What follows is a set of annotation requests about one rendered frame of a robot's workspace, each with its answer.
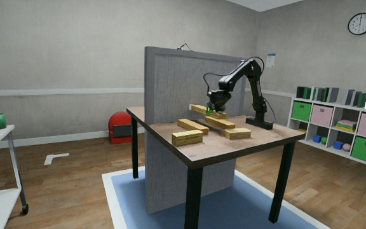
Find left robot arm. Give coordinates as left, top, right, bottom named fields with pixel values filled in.
left=207, top=60, right=273, bottom=126

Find grey panel wall with slot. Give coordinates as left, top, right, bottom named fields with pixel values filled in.
left=144, top=46, right=248, bottom=215

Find yellow wooden block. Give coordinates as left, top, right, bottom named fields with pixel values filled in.
left=172, top=130, right=203, bottom=146

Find long wooden board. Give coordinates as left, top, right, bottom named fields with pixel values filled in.
left=191, top=105, right=227, bottom=120

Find light wooden plank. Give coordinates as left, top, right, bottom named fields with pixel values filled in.
left=177, top=119, right=208, bottom=135
left=205, top=116, right=236, bottom=130

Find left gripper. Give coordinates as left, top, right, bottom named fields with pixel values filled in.
left=206, top=101, right=226, bottom=115

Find light wood offcut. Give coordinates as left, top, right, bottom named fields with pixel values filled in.
left=223, top=128, right=251, bottom=139

